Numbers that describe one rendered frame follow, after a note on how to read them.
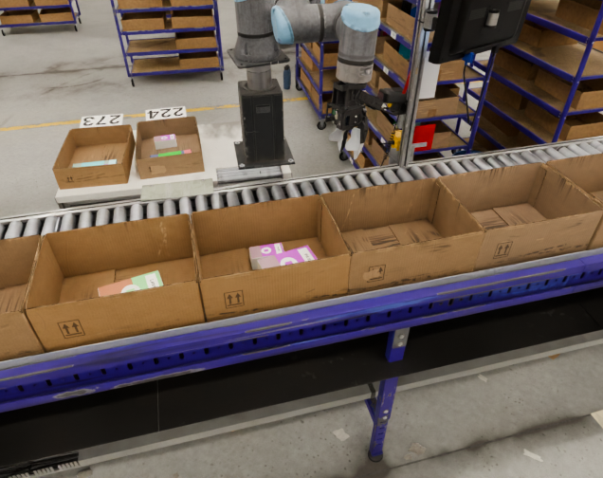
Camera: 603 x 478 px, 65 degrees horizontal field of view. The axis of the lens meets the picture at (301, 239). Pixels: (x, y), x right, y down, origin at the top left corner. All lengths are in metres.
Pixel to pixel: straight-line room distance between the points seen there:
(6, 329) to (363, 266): 0.87
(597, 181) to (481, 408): 1.04
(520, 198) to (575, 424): 1.04
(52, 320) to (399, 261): 0.88
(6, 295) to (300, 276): 0.83
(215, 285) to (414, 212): 0.75
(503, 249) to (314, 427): 1.10
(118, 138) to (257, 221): 1.23
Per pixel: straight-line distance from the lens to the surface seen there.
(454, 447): 2.17
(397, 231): 1.59
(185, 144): 2.42
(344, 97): 1.26
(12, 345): 1.34
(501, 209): 1.80
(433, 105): 2.75
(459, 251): 1.39
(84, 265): 1.52
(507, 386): 2.41
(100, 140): 2.54
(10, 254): 1.53
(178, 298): 1.21
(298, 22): 1.29
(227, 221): 1.43
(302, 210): 1.46
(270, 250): 1.42
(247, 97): 2.08
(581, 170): 1.95
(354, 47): 1.21
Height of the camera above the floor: 1.85
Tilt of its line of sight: 39 degrees down
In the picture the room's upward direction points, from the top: straight up
